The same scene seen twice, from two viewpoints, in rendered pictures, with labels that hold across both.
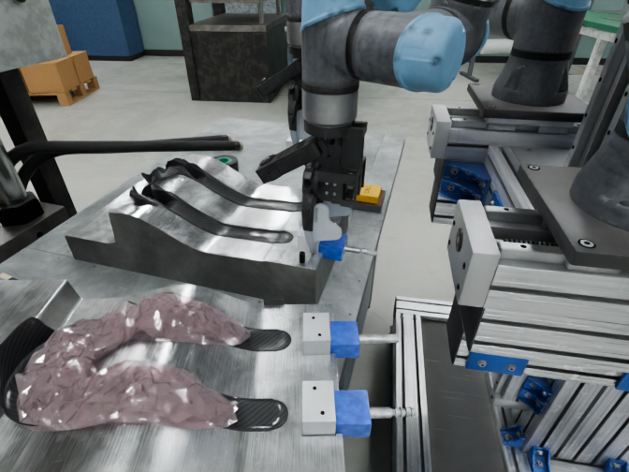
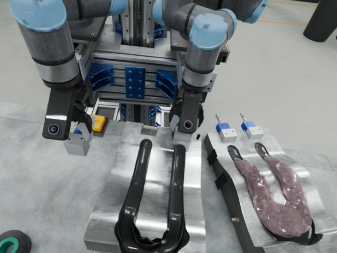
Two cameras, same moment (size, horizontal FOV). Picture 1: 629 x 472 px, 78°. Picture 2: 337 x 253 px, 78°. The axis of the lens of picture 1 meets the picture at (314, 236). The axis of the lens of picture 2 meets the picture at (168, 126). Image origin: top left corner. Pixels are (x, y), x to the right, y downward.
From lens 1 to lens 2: 0.84 m
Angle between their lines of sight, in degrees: 75
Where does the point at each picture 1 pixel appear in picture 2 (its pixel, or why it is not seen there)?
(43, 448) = (312, 205)
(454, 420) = not seen: hidden behind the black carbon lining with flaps
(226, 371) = (256, 160)
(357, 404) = (248, 123)
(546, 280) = not seen: hidden behind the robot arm
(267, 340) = (232, 153)
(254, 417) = (261, 152)
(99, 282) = not seen: outside the picture
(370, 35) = (229, 30)
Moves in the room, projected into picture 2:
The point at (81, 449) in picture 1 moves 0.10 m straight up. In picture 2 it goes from (307, 187) to (331, 171)
